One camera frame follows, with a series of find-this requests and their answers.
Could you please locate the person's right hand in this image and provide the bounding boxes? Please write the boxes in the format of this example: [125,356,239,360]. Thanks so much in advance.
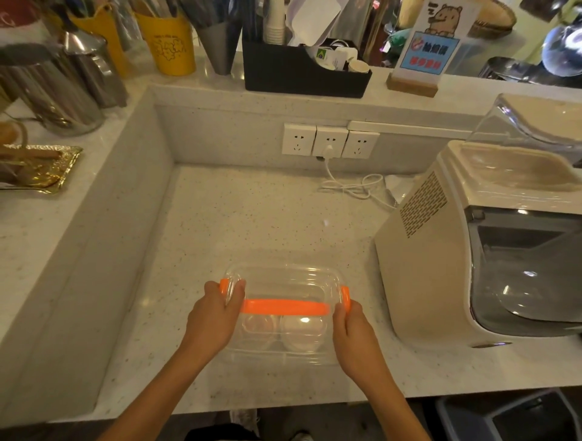
[332,299,387,381]

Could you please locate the person's left hand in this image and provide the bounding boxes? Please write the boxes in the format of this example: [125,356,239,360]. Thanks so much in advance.
[184,279,246,358]

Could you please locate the clear egg box orange handle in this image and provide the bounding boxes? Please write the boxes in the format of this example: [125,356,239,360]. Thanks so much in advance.
[219,261,352,367]

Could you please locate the person's left forearm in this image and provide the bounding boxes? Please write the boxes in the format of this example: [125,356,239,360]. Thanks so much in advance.
[97,342,227,441]

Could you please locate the person's right forearm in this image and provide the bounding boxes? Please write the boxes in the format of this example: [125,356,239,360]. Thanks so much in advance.
[358,368,432,441]

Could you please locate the cream ice machine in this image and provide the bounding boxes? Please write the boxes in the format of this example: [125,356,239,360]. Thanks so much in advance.
[374,139,582,349]

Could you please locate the person's black clothing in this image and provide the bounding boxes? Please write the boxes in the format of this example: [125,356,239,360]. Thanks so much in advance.
[184,423,261,441]

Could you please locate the grey waste bin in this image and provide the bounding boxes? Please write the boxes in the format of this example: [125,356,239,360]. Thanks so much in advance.
[436,388,582,441]

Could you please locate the gold metal tray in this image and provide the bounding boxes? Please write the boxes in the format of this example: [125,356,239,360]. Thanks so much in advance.
[0,144,83,195]

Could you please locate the black organizer box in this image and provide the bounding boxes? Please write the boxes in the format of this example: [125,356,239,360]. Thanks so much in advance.
[241,35,373,99]

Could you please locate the wooden sign base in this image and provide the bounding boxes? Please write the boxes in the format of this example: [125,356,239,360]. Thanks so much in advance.
[386,73,440,99]

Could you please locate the grey metal cone cup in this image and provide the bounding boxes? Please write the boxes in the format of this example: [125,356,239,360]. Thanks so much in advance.
[195,17,243,76]

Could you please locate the brown stick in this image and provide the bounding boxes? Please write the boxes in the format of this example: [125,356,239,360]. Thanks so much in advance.
[0,149,63,161]

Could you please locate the yellow printed utensil cup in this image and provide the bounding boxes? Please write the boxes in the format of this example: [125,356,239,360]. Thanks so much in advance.
[135,9,197,76]

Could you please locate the small steel pitcher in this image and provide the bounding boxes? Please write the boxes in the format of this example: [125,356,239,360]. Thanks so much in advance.
[63,31,129,109]

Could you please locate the clear machine lid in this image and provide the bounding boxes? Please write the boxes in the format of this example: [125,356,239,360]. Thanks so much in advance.
[465,93,582,170]

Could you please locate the stack of white paper cups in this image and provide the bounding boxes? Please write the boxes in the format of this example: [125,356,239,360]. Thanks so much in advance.
[263,0,286,45]

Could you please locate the large steel pitcher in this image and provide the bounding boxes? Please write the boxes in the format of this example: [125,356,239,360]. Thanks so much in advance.
[0,44,106,137]

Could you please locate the white paper sheets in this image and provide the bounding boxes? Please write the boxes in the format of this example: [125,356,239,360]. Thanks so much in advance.
[289,0,344,47]

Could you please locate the plain yellow utensil cup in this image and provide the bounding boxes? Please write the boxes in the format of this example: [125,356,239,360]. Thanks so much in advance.
[67,4,132,77]

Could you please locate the cartoon sign card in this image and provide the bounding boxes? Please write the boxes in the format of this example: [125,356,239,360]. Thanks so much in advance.
[393,0,482,79]

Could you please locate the woven basket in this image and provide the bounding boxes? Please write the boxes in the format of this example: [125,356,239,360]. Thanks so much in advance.
[468,0,517,40]

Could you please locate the glass globe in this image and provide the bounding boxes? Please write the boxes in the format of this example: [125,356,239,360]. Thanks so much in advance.
[540,24,582,77]

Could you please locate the white power cable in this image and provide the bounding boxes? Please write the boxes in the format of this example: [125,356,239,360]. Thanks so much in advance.
[320,157,397,210]

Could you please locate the white wall socket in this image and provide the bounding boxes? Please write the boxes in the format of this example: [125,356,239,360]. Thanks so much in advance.
[312,126,349,158]
[281,123,317,156]
[341,130,380,160]

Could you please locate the white cable duct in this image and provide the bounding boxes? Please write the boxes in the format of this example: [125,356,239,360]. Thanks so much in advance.
[347,120,474,140]

